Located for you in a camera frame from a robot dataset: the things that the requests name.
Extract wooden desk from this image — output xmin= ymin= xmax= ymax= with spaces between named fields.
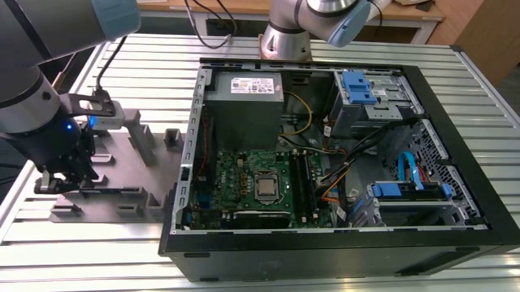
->
xmin=134 ymin=0 xmax=446 ymax=45

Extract wooden cabinet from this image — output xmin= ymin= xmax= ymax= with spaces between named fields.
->
xmin=425 ymin=0 xmax=520 ymax=89

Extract black open PC case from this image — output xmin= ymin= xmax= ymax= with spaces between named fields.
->
xmin=156 ymin=56 xmax=520 ymax=282

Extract green motherboard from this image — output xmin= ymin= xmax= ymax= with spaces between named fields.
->
xmin=190 ymin=148 xmax=338 ymax=231

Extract black camera mounting bracket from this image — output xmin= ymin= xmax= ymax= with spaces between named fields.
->
xmin=60 ymin=92 xmax=115 ymax=119

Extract grey power supply unit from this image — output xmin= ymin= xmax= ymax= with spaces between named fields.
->
xmin=202 ymin=71 xmax=285 ymax=150

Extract grey metal disk cage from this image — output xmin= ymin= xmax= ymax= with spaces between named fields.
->
xmin=330 ymin=68 xmax=425 ymax=136
xmin=365 ymin=179 xmax=484 ymax=228

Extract blue data cable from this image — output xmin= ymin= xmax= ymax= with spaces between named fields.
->
xmin=397 ymin=151 xmax=424 ymax=192

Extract CPU socket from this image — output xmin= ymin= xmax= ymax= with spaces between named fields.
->
xmin=251 ymin=171 xmax=283 ymax=206

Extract grey parts rack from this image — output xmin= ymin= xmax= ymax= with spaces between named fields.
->
xmin=47 ymin=109 xmax=186 ymax=224

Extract black graphics card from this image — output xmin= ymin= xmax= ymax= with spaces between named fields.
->
xmin=231 ymin=209 xmax=293 ymax=228

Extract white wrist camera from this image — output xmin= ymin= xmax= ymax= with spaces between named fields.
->
xmin=85 ymin=101 xmax=123 ymax=129

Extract yellow wire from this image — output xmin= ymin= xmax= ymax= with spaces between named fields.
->
xmin=282 ymin=91 xmax=314 ymax=136

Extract silver CPU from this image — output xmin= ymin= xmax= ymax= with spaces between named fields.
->
xmin=254 ymin=178 xmax=278 ymax=195

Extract blue disk carrier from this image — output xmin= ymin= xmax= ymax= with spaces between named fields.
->
xmin=341 ymin=70 xmax=378 ymax=106
xmin=372 ymin=180 xmax=454 ymax=202

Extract orange wires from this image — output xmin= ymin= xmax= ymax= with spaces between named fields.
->
xmin=319 ymin=179 xmax=347 ymax=204

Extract black cable bundle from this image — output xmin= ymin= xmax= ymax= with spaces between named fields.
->
xmin=319 ymin=118 xmax=420 ymax=186

